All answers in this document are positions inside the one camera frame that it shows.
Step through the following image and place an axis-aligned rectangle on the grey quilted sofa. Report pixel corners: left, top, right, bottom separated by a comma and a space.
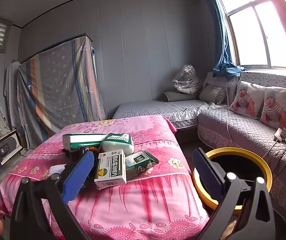
112, 70, 286, 232

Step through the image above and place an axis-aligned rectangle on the grey cushion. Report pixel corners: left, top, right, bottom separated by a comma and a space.
199, 84, 227, 105

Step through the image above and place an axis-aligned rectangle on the yellow trash bin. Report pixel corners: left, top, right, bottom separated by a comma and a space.
192, 147, 273, 215

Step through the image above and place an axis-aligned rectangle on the plush tiger in plastic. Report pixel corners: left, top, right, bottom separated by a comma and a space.
172, 64, 200, 95

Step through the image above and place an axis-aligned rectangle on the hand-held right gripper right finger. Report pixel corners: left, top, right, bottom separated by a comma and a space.
192, 148, 276, 240

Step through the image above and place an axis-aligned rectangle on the striped grey cloth cover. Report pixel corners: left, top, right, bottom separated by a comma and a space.
17, 33, 109, 150

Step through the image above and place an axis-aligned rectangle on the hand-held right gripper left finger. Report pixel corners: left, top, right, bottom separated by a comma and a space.
10, 151, 95, 240

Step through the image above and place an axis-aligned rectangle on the blue curtain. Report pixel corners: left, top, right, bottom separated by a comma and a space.
202, 0, 246, 78

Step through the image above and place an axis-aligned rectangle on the green white carton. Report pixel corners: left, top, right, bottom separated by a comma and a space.
125, 151, 160, 181

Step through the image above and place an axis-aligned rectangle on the white medicine box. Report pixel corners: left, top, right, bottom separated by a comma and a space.
94, 149, 128, 190

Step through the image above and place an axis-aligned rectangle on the grey bolster pillow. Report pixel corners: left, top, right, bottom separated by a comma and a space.
163, 90, 200, 102

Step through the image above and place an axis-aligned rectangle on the baby print pillow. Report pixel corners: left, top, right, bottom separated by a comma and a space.
260, 86, 286, 131
229, 80, 266, 120

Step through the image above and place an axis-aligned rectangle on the long green white tissue pack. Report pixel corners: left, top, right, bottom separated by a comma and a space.
62, 133, 108, 151

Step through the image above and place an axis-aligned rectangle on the pink floral blanket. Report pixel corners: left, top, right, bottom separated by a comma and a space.
0, 115, 210, 240

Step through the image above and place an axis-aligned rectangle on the white soft tissue pack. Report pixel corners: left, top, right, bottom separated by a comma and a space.
102, 133, 135, 156

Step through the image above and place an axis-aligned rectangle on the white power adapter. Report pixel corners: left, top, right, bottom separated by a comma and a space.
273, 127, 286, 142

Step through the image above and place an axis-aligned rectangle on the window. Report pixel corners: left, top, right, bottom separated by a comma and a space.
216, 0, 286, 70

